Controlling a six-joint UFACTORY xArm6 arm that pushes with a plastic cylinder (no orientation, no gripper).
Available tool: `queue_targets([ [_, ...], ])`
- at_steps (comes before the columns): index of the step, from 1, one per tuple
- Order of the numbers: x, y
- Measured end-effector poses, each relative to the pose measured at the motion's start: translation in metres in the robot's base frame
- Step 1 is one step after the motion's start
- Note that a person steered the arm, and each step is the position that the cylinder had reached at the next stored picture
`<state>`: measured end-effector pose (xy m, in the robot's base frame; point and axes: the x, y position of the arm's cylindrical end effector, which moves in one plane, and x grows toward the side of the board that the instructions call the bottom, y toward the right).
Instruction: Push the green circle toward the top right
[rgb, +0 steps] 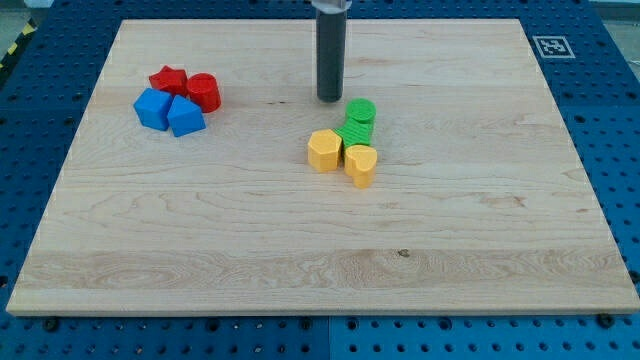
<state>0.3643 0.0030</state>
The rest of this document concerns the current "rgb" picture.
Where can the yellow hexagon block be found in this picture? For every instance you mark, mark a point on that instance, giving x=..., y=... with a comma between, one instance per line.
x=324, y=150

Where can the white fiducial marker tag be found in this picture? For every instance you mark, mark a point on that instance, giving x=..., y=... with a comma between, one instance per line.
x=553, y=47

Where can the red star block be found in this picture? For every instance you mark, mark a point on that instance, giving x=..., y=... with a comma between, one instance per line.
x=170, y=80

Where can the blue triangle block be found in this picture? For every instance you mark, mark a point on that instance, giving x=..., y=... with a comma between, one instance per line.
x=185, y=117

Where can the light wooden board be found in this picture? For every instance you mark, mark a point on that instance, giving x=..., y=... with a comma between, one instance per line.
x=480, y=204

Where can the green star block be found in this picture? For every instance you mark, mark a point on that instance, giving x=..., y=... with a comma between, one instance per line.
x=354, y=133

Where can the yellow heart block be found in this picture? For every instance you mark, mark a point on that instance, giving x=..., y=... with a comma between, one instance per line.
x=360, y=163

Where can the red cylinder block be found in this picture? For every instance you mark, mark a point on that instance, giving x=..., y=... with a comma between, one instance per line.
x=203, y=90

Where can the blue cube block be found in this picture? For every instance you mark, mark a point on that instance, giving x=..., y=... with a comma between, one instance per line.
x=152, y=107

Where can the green circle block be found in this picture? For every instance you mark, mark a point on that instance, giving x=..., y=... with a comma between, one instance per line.
x=361, y=110

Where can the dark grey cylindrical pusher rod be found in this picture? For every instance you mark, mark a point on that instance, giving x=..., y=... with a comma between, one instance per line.
x=330, y=55

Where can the silver rod mount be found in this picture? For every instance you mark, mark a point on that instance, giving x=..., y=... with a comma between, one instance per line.
x=331, y=5

